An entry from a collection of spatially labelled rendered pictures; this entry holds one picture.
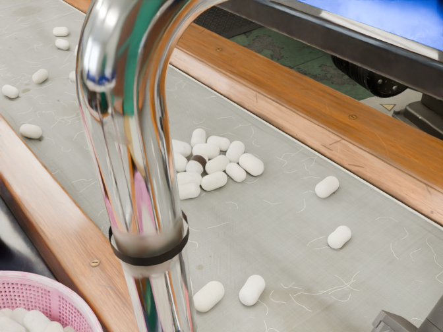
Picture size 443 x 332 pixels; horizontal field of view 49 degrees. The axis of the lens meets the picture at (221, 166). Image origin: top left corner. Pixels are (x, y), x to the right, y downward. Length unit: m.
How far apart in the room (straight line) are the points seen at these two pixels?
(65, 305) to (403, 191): 0.40
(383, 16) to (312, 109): 0.51
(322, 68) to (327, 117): 1.80
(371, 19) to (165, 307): 0.14
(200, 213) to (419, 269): 0.25
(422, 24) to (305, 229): 0.38
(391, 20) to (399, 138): 0.47
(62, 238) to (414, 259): 0.38
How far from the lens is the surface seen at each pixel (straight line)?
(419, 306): 0.52
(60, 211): 0.60
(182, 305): 0.18
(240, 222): 0.57
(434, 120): 1.19
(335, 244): 0.54
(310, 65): 2.53
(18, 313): 0.56
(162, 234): 0.15
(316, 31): 0.24
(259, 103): 0.76
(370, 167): 0.64
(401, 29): 0.22
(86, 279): 0.51
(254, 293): 0.49
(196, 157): 0.64
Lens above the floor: 1.15
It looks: 38 degrees down
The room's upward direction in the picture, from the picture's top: 4 degrees counter-clockwise
